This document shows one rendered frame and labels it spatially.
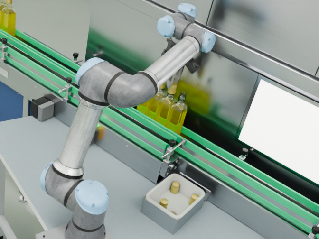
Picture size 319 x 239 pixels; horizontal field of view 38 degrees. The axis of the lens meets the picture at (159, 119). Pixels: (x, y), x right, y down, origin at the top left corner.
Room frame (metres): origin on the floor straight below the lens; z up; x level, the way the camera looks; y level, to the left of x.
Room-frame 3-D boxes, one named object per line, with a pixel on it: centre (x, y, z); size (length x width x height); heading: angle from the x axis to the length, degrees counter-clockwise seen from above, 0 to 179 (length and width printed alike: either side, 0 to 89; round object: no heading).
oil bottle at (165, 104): (1.74, -0.02, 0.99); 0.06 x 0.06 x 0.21; 62
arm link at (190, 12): (1.75, 0.00, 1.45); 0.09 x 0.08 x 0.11; 153
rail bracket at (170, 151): (1.56, -0.09, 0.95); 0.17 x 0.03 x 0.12; 152
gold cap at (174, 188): (1.52, -0.14, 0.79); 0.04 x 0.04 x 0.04
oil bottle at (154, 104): (1.77, 0.03, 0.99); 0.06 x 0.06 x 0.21; 62
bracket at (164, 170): (1.58, -0.09, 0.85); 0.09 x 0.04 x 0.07; 152
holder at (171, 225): (1.45, -0.15, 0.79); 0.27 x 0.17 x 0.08; 152
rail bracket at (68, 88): (1.81, 0.46, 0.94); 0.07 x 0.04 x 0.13; 152
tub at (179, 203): (1.42, -0.14, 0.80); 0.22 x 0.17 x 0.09; 152
